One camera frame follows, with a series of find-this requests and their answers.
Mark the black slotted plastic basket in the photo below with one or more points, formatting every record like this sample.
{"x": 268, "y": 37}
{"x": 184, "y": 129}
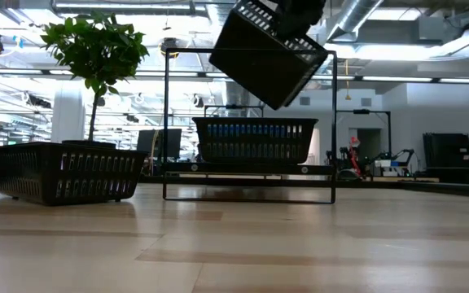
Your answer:
{"x": 255, "y": 140}
{"x": 259, "y": 73}
{"x": 75, "y": 147}

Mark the black metal shelf rack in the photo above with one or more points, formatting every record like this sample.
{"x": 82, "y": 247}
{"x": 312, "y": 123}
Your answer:
{"x": 238, "y": 168}

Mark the red white background object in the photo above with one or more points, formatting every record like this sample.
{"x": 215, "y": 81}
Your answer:
{"x": 355, "y": 142}

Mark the background robot station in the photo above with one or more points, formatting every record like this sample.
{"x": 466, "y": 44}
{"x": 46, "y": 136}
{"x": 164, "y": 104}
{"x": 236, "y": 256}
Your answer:
{"x": 348, "y": 174}

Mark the black computer monitor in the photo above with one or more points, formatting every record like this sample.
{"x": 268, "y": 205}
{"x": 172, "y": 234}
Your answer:
{"x": 157, "y": 140}

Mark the black background equipment rack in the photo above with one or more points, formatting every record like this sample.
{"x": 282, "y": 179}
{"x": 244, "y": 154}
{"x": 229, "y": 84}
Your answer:
{"x": 446, "y": 154}

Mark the green leafy indoor tree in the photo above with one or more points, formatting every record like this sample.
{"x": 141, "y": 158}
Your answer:
{"x": 96, "y": 45}

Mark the white building pillar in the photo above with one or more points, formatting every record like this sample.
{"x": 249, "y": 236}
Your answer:
{"x": 67, "y": 114}

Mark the silver spiral ceiling duct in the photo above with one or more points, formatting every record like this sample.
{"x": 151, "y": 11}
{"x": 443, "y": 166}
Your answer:
{"x": 356, "y": 12}

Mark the black background frame stand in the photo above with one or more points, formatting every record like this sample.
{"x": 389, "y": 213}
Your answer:
{"x": 360, "y": 111}
{"x": 238, "y": 107}

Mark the ceiling light rail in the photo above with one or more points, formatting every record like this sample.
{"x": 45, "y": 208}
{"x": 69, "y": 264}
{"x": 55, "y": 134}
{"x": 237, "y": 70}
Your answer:
{"x": 177, "y": 74}

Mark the black table border rail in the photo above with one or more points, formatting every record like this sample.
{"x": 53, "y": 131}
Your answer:
{"x": 462, "y": 190}

